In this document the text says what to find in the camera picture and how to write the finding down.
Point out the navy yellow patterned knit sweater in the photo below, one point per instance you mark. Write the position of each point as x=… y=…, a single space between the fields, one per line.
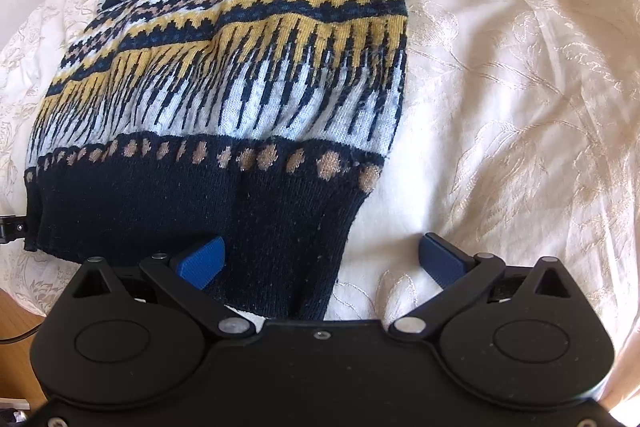
x=264 y=123

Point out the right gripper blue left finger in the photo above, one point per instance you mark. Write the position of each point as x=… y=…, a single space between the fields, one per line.
x=183 y=278

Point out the white floral bed duvet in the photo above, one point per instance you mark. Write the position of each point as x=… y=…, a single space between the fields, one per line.
x=520 y=137

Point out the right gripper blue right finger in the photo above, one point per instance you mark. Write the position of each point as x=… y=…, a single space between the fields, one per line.
x=463 y=279

